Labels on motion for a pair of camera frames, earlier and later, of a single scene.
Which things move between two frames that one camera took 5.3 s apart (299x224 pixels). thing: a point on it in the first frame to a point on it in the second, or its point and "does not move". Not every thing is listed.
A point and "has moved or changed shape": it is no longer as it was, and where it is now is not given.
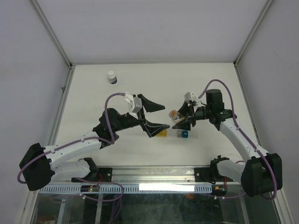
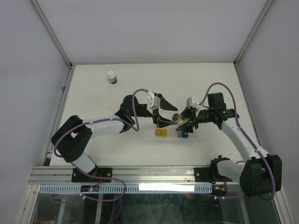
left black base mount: x=98 y=175 does not move
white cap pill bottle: x=112 y=78 does not move
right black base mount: x=210 y=175 does not move
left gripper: x=151 y=128 to x=160 y=121
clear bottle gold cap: x=175 y=116 has moved or changed shape
